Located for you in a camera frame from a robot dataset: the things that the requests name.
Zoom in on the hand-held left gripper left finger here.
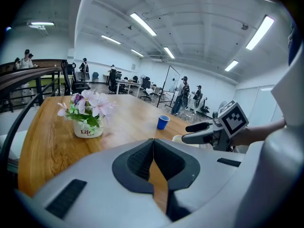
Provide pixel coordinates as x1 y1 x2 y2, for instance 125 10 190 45
33 138 172 228

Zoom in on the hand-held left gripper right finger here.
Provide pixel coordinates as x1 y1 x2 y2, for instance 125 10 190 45
153 138 247 222

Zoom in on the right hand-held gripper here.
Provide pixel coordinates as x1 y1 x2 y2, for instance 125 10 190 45
181 100 249 152

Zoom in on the yellow plastic cup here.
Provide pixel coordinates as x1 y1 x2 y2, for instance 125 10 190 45
172 134 200 149

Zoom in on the blue plastic cup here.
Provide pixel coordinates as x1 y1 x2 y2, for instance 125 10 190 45
156 114 171 131

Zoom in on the person's right forearm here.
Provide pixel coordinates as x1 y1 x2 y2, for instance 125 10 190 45
231 117 286 147

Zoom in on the black office chair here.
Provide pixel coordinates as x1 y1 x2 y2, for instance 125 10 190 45
139 76 153 102
60 59 91 96
199 97 211 114

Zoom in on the whiteboard on black stand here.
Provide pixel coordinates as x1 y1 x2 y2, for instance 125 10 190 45
156 65 181 109

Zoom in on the white pot of pink flowers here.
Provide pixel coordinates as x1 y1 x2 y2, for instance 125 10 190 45
57 89 117 139

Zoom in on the white office desk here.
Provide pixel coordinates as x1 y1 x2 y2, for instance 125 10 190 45
114 78 143 99

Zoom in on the black metal railing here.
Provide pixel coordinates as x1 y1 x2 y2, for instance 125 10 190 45
0 73 63 169

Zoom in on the brown wooden handrail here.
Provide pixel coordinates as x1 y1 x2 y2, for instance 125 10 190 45
0 66 64 97

